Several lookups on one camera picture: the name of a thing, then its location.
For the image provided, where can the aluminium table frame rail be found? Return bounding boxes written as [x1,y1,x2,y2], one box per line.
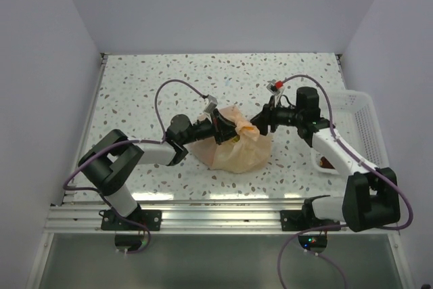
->
[26,52,413,289]

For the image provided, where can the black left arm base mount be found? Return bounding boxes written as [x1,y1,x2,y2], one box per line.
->
[99,205,162,231]

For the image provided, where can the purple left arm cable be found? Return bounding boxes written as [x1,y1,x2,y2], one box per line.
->
[63,79,209,254]

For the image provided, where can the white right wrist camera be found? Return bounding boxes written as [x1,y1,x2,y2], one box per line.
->
[267,80,285,106]

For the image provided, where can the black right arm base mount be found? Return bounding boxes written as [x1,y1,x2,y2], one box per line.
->
[279,196,340,231]

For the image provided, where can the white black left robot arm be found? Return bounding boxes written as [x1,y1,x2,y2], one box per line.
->
[78,109,237,230]

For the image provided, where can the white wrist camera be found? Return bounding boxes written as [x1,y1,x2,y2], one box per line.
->
[267,80,285,106]
[203,95,218,120]

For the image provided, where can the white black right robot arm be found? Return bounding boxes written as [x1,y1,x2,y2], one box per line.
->
[251,81,401,232]

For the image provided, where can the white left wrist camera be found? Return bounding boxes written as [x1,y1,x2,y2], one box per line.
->
[203,95,218,120]

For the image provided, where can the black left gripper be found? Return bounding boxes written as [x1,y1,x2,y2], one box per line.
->
[181,108,245,145]

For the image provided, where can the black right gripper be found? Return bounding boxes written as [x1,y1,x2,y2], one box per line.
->
[245,95,303,135]

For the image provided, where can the banana print plastic bag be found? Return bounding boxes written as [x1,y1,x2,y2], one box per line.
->
[188,106,273,174]

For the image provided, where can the dark red fake passionfruit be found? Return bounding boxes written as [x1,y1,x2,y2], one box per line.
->
[319,156,334,169]

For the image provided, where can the white perforated plastic basket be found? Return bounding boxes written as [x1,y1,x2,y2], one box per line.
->
[311,90,389,178]

